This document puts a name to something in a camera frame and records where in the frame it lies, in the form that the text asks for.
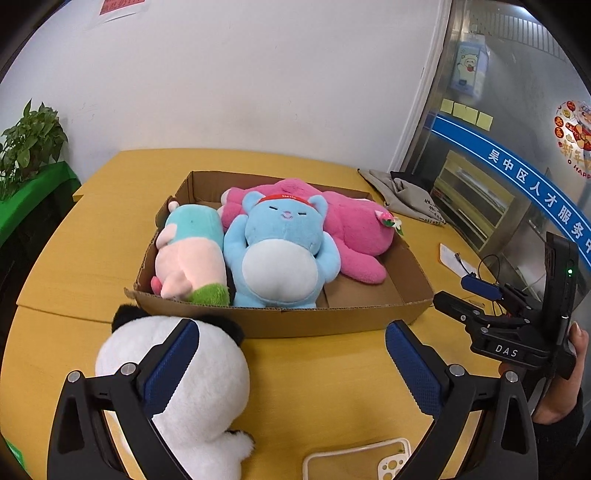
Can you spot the red wall notice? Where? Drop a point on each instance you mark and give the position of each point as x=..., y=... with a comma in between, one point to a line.
x=117, y=9

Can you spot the round festive window sticker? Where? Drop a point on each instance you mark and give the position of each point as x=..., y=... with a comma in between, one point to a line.
x=575, y=138

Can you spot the green cover cloth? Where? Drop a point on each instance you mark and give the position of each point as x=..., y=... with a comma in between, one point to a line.
x=32, y=198

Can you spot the grey cloth bag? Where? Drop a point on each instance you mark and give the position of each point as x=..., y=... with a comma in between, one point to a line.
x=406, y=196

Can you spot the green potted plant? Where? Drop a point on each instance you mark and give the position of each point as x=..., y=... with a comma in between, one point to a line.
x=32, y=138

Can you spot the blue window banner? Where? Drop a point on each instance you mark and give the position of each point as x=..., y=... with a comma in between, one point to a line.
x=508, y=164

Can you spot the person's right hand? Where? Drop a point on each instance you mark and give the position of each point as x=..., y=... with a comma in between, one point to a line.
x=563, y=401

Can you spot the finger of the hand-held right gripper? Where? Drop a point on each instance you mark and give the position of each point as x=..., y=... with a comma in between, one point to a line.
x=480, y=286
x=457, y=304

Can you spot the blue plush bear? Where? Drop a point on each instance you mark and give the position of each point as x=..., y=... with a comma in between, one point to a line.
x=277, y=258

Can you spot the white paper sheet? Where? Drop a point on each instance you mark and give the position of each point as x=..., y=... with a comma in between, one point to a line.
x=455, y=261

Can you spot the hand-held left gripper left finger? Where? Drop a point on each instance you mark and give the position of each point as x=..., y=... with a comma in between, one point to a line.
x=171, y=369

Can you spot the yellow sticky note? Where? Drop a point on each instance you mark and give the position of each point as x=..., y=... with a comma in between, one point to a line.
x=472, y=114
x=447, y=106
x=485, y=120
x=460, y=110

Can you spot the person's right forearm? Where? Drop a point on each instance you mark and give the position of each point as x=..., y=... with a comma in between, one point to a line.
x=561, y=452

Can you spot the clear phone case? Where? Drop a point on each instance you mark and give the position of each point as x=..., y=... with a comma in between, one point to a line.
x=355, y=454

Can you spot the shallow cardboard box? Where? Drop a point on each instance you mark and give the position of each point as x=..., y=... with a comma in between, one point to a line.
x=360, y=309

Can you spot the white panda plush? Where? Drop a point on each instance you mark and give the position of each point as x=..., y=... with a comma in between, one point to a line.
x=212, y=387

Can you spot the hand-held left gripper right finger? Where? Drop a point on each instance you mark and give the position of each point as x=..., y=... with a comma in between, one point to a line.
x=415, y=369

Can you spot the pink plush bear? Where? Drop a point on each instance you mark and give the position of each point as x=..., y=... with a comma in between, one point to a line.
x=355, y=221

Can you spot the green code sticker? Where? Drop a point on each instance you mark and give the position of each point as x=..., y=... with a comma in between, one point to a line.
x=14, y=457

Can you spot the blue cartoon poster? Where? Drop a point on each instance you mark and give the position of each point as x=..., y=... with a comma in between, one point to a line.
x=468, y=69

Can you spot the pale shelf behind glass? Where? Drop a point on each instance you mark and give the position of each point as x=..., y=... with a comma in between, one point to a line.
x=480, y=198

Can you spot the teal and pink plush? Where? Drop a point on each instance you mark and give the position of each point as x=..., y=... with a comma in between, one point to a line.
x=194, y=249

